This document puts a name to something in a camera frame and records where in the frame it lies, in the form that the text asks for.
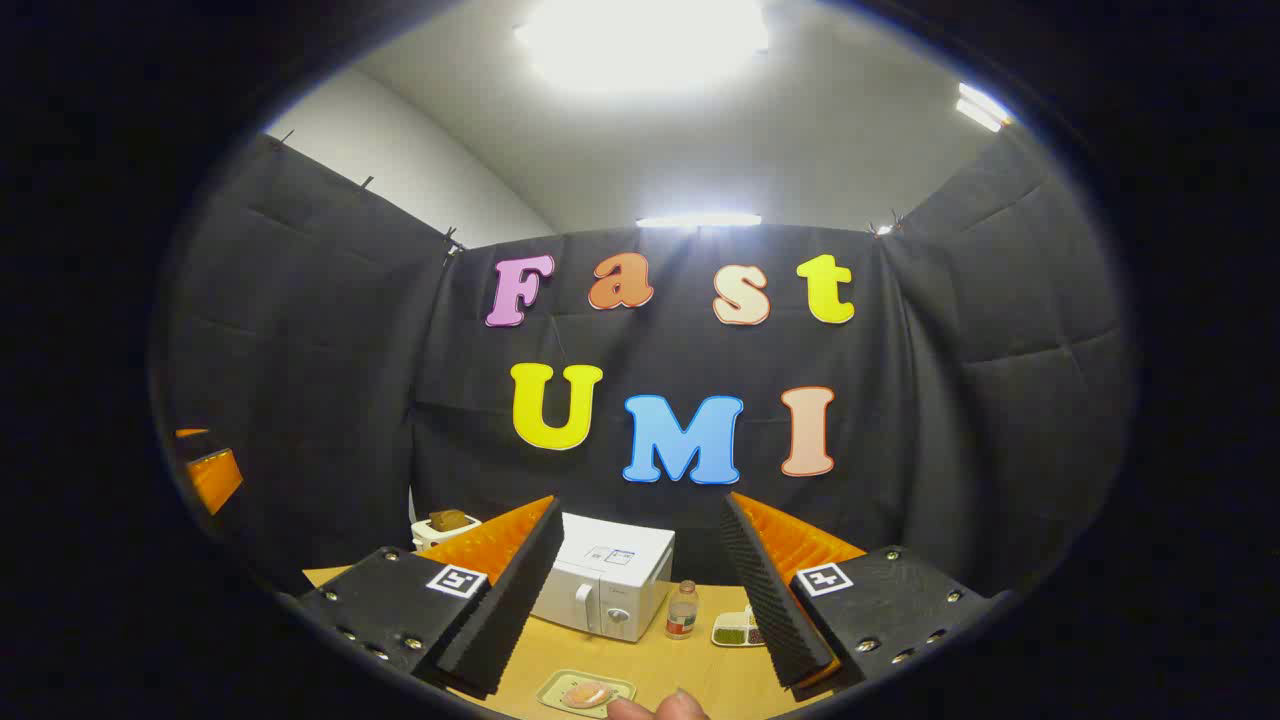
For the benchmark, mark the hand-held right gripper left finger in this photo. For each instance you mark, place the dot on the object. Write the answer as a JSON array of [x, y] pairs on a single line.
[[515, 600]]

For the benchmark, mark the white microwave oven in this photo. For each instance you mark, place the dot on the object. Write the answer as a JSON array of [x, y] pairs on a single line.
[[620, 560]]

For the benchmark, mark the large round ceiling light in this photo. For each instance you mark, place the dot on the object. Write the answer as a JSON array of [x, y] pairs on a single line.
[[640, 40]]

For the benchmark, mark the small clear bottle red label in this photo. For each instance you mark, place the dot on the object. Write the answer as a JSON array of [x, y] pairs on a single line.
[[682, 612]]

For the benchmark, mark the black backdrop cloth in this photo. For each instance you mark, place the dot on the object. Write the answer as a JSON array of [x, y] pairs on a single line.
[[350, 350]]

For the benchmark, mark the white toaster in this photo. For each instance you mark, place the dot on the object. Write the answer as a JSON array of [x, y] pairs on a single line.
[[440, 537]]

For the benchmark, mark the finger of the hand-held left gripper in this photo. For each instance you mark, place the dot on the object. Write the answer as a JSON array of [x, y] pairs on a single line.
[[190, 433], [215, 480]]

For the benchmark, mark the small rectangular ceiling light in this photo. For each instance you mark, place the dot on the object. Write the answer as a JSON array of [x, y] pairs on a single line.
[[982, 107]]

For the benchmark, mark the divided dish of beans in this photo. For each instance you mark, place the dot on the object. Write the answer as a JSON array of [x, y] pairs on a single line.
[[732, 630]]

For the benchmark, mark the long strip ceiling light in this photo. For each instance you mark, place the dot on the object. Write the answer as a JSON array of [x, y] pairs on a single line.
[[700, 220]]

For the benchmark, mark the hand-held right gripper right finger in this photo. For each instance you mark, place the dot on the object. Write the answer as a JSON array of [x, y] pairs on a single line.
[[770, 590]]

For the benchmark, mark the brown bread slice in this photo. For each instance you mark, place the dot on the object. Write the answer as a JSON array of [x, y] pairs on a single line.
[[448, 520]]

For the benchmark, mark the pale green rectangular tray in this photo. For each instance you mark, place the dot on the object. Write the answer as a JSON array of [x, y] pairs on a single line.
[[550, 690]]

